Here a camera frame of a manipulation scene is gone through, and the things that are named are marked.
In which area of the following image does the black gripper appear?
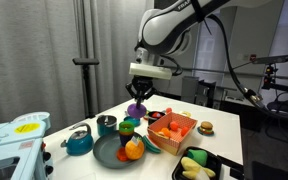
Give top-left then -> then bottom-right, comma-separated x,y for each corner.
125,75 -> 158,109

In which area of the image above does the purple plushie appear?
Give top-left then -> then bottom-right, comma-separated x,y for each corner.
127,102 -> 148,120

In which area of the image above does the green toy cup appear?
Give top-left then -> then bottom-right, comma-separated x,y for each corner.
118,120 -> 136,135

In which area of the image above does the purple toy cup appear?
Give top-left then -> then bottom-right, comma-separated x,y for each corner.
118,132 -> 135,148

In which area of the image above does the dark teal cup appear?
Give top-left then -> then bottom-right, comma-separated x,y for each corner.
96,114 -> 118,137

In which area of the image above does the red checkered cardboard box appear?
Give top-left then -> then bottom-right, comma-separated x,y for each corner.
147,111 -> 198,157

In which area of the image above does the small black toy bowl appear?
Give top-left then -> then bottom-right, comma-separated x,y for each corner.
147,110 -> 167,126

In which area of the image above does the teal toy bowl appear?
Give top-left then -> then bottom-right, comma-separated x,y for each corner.
123,115 -> 141,128

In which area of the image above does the red-orange plush ball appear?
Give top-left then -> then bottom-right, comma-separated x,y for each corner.
169,121 -> 180,132

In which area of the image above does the grey desktop computer case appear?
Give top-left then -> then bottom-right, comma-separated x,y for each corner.
181,75 -> 200,103

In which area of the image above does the teal toy plate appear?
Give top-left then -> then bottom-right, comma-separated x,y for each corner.
197,126 -> 216,137
142,134 -> 163,155

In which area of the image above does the small red-orange plush toy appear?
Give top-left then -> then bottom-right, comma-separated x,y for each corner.
180,126 -> 190,137

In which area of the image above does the orange pineapple plush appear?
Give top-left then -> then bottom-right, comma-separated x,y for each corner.
124,135 -> 146,161

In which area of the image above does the grey round plate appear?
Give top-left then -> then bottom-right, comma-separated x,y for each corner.
93,130 -> 147,169

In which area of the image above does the toy burger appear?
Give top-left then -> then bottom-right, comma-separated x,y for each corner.
199,121 -> 214,134

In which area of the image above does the teal toy kettle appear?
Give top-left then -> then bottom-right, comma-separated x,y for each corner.
60,122 -> 95,157

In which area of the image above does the green pear plush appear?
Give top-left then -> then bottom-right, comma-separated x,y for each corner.
187,148 -> 209,167

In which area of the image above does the yellow banana plush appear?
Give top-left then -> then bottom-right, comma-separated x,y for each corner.
180,156 -> 217,180

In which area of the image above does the black plastic tray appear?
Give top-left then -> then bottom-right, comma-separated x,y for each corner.
171,145 -> 223,180

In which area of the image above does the grey curtain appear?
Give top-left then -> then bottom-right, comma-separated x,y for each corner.
0,0 -> 155,128

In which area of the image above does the light blue toy oven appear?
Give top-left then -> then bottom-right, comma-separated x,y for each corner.
0,111 -> 54,180

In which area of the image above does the white wrist camera block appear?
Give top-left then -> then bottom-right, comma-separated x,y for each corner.
128,62 -> 173,81

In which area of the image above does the yellow striped ring toy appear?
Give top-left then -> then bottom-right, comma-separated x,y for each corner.
179,110 -> 192,118

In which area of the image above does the black camera stand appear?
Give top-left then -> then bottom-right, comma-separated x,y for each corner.
72,57 -> 100,119

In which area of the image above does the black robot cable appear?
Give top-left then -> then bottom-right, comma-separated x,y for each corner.
203,13 -> 288,121

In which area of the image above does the black table edge bracket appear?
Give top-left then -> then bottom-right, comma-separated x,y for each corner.
217,154 -> 245,180

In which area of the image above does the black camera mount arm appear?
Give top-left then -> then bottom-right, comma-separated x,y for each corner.
232,54 -> 288,98

